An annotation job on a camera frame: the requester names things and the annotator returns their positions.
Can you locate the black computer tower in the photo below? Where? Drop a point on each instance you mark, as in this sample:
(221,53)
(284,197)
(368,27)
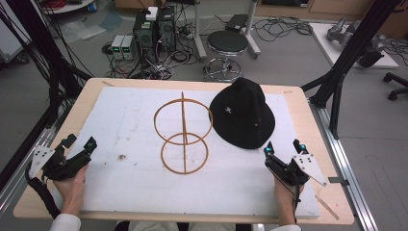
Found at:
(166,29)
(145,37)

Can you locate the grey equipment case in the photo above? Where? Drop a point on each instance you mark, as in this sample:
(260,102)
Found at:
(9,41)

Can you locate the white device on tower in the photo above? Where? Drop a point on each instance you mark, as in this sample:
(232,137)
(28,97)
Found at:
(152,13)

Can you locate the person's left hand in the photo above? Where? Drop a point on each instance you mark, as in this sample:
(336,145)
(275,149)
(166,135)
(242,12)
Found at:
(72,192)

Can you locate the thin wooden stick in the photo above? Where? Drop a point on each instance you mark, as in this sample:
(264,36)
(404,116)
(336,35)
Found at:
(327,207)

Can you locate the person's right hand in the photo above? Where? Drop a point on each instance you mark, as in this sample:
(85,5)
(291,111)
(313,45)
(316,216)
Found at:
(284,199)

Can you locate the aluminium rail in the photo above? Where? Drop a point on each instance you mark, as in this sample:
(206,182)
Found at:
(351,173)
(19,189)

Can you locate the grey metal bracket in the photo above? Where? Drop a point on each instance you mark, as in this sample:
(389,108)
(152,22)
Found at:
(337,181)

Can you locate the black office chair base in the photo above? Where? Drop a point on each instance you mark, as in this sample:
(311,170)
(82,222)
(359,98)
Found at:
(396,85)

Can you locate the clear plastic sheet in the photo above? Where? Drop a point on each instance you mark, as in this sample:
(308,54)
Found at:
(86,29)

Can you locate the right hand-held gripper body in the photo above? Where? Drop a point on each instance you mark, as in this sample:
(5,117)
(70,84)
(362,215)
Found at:
(290,171)

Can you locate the white stand leg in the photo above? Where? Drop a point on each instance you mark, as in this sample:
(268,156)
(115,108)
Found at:
(251,35)
(199,38)

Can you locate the white foam mat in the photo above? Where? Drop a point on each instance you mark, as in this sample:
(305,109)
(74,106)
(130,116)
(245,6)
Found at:
(134,189)

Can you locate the white platform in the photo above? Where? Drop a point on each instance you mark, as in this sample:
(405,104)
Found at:
(324,41)

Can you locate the black round stool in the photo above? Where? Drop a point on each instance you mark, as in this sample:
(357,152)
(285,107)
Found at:
(227,41)

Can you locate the small white power box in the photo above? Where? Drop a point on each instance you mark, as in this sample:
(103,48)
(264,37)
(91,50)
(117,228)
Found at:
(129,48)
(117,47)

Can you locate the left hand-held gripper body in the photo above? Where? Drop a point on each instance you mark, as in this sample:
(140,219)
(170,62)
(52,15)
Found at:
(61,166)

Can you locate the black metal frame stand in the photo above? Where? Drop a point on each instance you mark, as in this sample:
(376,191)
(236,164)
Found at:
(356,45)
(38,48)

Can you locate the round white table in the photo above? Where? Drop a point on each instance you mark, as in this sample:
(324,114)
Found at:
(75,5)

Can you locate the flat black box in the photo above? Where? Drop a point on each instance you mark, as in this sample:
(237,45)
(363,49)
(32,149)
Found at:
(236,22)

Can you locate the black bucket hat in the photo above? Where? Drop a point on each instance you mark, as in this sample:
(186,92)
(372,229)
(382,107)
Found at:
(242,115)

